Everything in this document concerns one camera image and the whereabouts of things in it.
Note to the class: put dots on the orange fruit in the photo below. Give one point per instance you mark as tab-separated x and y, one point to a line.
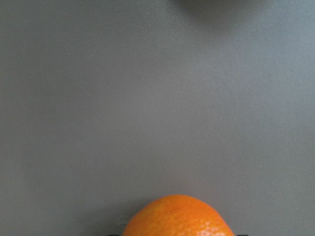
177	215

